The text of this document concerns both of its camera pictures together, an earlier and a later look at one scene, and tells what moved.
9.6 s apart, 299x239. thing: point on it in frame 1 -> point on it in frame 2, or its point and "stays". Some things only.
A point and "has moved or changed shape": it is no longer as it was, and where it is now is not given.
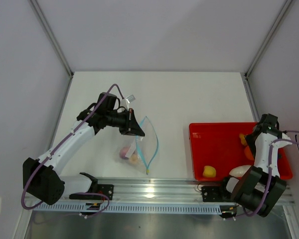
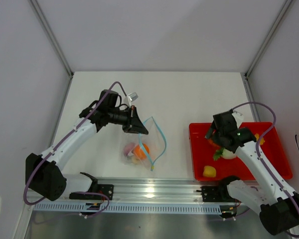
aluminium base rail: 155,189 stays
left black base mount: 106,189 stays
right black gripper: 249,139 -> 215,138
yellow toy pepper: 209,171 stays
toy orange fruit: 248,154 has moved or changed shape
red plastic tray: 218,145 stays
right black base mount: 216,193 stays
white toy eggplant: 240,171 -> 224,153
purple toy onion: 123,151 -> 128,148
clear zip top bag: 138,151 has moved or changed shape
